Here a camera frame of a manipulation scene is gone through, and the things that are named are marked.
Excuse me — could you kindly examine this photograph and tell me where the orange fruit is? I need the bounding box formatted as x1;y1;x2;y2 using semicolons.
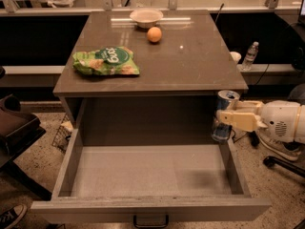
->
147;27;162;43

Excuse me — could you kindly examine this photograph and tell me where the wire basket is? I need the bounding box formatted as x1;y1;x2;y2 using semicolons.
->
51;115;73;153

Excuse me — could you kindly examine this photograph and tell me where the grey drawer cabinet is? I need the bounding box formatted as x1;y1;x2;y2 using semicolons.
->
53;10;248;119

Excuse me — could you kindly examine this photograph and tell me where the green chip bag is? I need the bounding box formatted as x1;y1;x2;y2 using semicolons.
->
72;46;140;76

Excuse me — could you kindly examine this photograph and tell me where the white bowl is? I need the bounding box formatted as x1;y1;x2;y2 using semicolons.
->
130;8;163;29

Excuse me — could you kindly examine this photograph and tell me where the black chair left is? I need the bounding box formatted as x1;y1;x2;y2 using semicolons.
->
0;66;53;202

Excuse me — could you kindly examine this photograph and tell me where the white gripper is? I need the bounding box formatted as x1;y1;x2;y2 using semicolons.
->
216;100;300;143

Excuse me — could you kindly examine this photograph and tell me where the open top drawer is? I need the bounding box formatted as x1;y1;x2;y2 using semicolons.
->
30;95;273;225

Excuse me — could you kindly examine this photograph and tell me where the black chair base right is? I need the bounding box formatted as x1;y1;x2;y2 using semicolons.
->
263;156;305;177

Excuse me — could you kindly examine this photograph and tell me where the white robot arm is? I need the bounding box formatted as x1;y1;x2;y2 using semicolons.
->
216;100;305;144

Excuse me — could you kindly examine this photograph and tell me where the grey sneaker right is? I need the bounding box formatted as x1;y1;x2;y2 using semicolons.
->
258;134;301;162

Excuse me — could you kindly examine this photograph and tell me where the white paper cup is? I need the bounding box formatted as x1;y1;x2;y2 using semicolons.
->
231;52;241;63

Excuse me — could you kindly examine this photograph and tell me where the black table leg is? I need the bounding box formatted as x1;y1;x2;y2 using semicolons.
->
249;132;259;147

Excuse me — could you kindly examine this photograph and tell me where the clear water bottle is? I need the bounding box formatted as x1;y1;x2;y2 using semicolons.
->
241;41;259;71

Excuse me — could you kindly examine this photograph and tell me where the black sneaker bottom left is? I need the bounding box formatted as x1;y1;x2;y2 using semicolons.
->
0;204;27;229

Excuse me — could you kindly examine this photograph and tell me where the black drawer handle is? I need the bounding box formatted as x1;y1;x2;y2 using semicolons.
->
132;215;169;229

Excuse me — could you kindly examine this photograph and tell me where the redbull can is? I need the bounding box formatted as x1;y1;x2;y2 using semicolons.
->
212;90;240;142

